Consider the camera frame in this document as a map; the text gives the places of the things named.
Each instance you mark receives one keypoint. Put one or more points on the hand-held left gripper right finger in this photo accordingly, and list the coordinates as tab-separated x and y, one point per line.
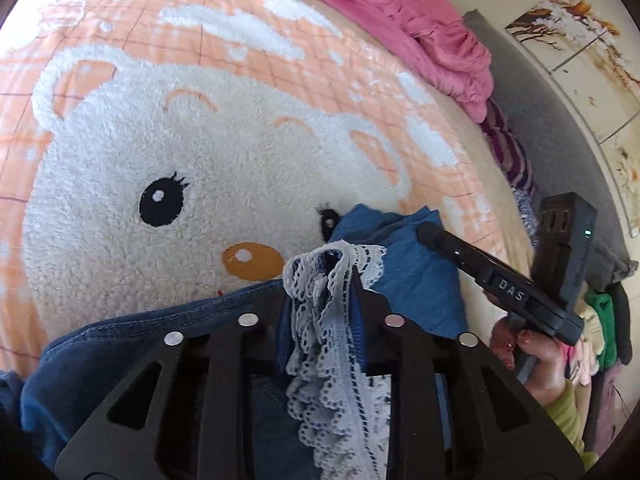
371	340

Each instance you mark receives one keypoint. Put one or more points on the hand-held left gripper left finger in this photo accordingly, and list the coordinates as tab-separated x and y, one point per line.
265	330

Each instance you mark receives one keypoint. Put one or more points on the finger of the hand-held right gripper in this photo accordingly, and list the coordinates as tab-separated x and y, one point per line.
450	250

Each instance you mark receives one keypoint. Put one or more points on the person's right hand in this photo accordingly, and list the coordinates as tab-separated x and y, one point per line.
542	365

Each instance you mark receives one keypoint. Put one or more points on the floral patterned cloth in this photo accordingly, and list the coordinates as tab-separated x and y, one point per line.
526	212

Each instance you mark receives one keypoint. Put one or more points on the green folded cloth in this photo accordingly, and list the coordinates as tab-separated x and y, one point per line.
602	330

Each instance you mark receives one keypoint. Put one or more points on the black hanging cloth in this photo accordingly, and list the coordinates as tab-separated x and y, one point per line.
622	325

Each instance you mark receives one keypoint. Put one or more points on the pale pink cloth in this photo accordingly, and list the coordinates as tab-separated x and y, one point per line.
580	365

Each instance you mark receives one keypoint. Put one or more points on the purple striped pillow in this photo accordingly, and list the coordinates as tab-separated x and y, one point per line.
507	150

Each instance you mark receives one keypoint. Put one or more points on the grey padded headboard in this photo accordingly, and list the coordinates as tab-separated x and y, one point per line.
515	85

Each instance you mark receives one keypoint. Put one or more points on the orange bear print blanket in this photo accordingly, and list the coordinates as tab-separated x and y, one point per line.
200	135

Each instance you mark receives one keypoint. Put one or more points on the pink duvet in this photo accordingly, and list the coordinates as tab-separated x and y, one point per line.
400	10

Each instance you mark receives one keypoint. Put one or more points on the tree branch wall painting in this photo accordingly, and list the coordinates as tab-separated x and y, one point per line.
580	60

